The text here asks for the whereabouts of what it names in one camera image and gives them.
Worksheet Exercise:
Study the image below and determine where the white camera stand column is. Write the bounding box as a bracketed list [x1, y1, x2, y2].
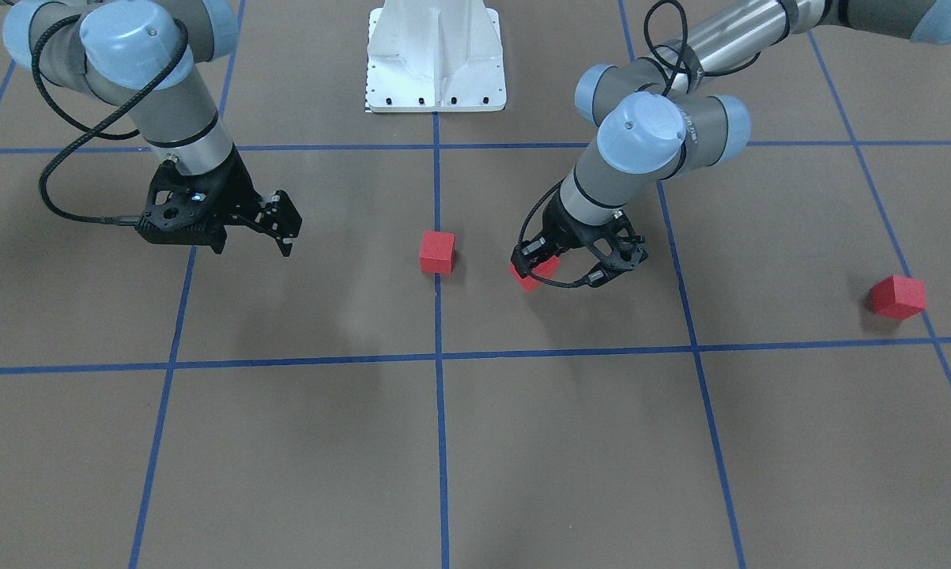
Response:
[364, 1, 508, 113]

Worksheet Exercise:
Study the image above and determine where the brown paper table cover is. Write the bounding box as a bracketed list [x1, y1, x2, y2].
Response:
[0, 1, 951, 568]

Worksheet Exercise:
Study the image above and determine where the red cube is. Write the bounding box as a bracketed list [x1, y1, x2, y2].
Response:
[420, 231, 456, 274]
[510, 256, 561, 292]
[870, 274, 928, 320]

